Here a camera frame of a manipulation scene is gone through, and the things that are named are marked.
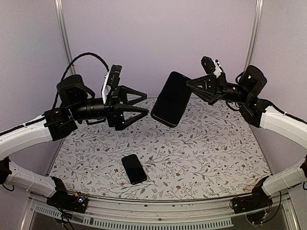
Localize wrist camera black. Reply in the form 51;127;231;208
201;56;215;74
106;65;122;88

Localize aluminium frame post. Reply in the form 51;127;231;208
244;0;264;69
54;0;71;63

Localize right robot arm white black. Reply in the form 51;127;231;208
187;65;307;209

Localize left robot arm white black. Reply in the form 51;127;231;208
0;73;149;208

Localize right aluminium frame post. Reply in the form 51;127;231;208
244;0;264;69

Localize large black phone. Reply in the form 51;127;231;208
151;71;191;128

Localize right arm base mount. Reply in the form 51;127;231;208
229;176;273;214

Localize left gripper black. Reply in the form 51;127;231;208
71;85;149;130

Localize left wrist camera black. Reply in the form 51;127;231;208
106;65;122;88

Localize left camera cable black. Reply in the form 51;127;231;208
51;52;111;111

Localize left aluminium frame post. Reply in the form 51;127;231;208
54;0;71;63

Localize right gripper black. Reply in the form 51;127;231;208
186;71;251;105

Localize floral patterned table mat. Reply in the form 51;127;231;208
49;98;271;200

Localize front aluminium rail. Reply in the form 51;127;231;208
21;192;299;230

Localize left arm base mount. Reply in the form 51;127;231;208
46;177;88;214

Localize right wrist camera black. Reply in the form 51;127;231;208
201;56;215;74

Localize small black phone on table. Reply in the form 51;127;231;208
121;154;147;185

